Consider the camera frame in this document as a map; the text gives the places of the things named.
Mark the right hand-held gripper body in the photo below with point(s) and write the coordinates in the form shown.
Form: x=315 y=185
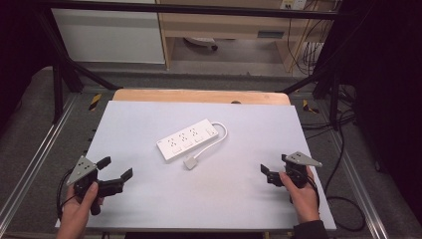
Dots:
x=297 y=172

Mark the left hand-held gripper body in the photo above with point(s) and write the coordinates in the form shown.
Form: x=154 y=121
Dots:
x=81 y=170

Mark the white plug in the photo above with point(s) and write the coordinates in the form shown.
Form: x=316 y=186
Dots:
x=190 y=163

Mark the white power strip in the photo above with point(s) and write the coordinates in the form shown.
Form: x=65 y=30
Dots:
x=187 y=139

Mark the person's right hand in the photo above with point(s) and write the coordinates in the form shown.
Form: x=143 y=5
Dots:
x=305 y=202

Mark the person's left hand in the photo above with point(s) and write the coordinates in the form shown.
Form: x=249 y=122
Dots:
x=74 y=212

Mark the yellow black tape strip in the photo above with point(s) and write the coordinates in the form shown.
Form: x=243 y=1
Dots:
x=95 y=102
x=308 y=107

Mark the light wooden table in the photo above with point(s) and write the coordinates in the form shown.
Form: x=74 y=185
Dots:
x=199 y=96

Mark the white cabinet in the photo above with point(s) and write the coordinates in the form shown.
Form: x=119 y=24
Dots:
x=109 y=36

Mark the chair base with caster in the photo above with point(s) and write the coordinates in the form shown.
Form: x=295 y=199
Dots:
x=200 y=42

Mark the light wooden desk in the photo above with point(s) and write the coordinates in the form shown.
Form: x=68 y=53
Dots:
x=232 y=23

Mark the aluminium rail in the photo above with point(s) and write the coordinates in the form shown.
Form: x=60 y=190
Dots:
x=356 y=186
x=40 y=152

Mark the black metal frame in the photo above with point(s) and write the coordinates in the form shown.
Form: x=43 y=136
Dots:
x=58 y=93

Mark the white wall socket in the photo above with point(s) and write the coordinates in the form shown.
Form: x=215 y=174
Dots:
x=293 y=4

